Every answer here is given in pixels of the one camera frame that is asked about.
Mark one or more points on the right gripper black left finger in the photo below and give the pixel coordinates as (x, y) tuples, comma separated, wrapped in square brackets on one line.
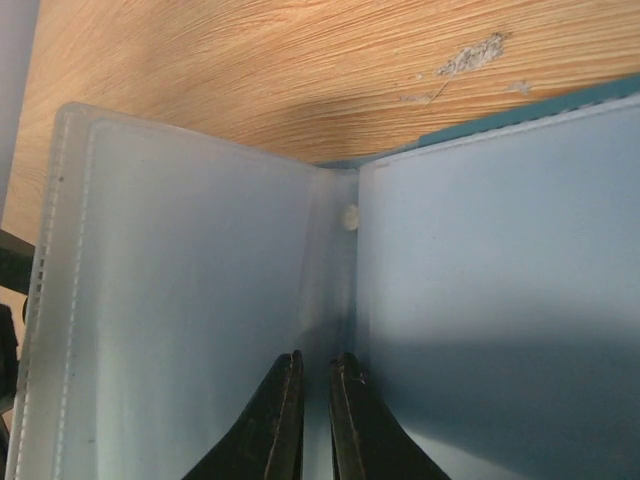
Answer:
[(266, 441)]

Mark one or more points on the teal leather card holder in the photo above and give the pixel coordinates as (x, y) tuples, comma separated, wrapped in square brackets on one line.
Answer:
[(486, 277)]

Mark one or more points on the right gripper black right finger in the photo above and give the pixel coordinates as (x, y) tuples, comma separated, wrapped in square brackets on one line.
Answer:
[(367, 440)]

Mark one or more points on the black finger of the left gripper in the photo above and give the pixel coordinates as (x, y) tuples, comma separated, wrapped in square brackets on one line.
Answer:
[(16, 259)]

